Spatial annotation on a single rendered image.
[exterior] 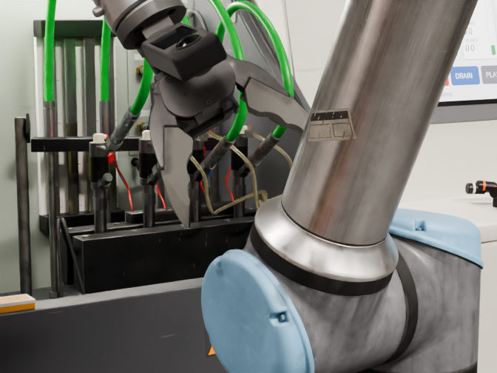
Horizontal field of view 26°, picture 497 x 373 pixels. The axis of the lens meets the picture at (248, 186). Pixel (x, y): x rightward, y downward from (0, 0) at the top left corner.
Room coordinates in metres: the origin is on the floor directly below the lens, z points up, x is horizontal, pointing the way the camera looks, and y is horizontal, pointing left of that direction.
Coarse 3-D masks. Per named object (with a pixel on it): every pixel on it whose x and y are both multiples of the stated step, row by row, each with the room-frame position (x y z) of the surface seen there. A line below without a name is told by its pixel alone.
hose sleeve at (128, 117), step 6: (126, 114) 1.47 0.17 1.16; (132, 114) 1.46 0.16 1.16; (138, 114) 1.46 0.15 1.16; (126, 120) 1.47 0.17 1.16; (132, 120) 1.47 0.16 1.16; (120, 126) 1.49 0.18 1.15; (126, 126) 1.48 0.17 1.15; (114, 132) 1.50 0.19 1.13; (120, 132) 1.49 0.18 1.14; (126, 132) 1.49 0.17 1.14; (114, 138) 1.51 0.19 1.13; (120, 138) 1.50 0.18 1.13
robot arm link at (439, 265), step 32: (416, 224) 0.88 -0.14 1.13; (448, 224) 0.88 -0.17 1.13; (416, 256) 0.87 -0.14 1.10; (448, 256) 0.88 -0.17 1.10; (480, 256) 0.91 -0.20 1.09; (416, 288) 0.85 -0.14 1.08; (448, 288) 0.87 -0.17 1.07; (480, 288) 0.91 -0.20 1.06; (416, 320) 0.85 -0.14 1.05; (448, 320) 0.87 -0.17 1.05; (416, 352) 0.87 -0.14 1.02; (448, 352) 0.88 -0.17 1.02
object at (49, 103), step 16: (48, 0) 1.72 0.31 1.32; (48, 16) 1.72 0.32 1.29; (48, 32) 1.73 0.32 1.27; (48, 48) 1.73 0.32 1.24; (48, 64) 1.74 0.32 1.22; (144, 64) 1.42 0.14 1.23; (48, 80) 1.74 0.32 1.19; (144, 80) 1.43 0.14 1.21; (48, 96) 1.74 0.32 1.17; (144, 96) 1.44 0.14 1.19
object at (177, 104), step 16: (160, 0) 1.02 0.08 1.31; (176, 0) 1.03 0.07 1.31; (128, 16) 1.01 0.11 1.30; (144, 16) 1.01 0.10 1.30; (160, 16) 1.03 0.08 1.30; (176, 16) 1.05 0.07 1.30; (128, 32) 1.02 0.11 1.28; (144, 32) 1.03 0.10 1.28; (160, 32) 1.03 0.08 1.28; (128, 48) 1.05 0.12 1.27; (224, 64) 1.00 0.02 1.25; (160, 80) 0.99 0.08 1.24; (176, 80) 0.99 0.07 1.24; (192, 80) 0.99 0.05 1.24; (208, 80) 0.99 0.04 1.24; (224, 80) 1.00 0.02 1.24; (176, 96) 0.99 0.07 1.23; (192, 96) 0.99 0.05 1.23; (208, 96) 0.99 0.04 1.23; (224, 96) 0.99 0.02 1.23; (176, 112) 0.98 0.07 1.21; (192, 112) 0.98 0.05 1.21; (208, 112) 1.00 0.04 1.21; (224, 112) 1.03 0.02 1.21; (192, 128) 1.03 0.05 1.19; (208, 128) 1.05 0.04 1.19
